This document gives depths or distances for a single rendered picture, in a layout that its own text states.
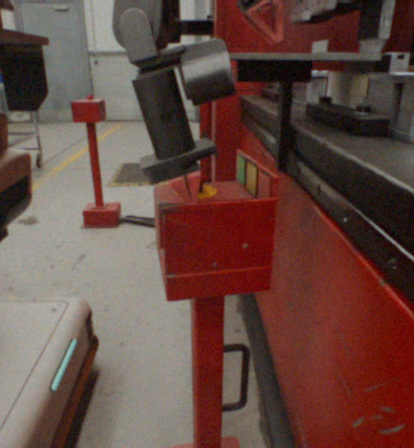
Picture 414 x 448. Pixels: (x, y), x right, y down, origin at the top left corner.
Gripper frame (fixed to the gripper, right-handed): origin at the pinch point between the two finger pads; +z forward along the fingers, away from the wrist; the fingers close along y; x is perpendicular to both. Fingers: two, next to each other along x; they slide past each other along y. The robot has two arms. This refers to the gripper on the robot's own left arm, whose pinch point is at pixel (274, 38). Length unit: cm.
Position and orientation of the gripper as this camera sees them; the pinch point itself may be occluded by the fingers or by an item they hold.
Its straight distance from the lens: 83.3
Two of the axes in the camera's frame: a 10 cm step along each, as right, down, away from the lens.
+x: -8.7, 4.6, 1.8
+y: -0.3, -4.0, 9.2
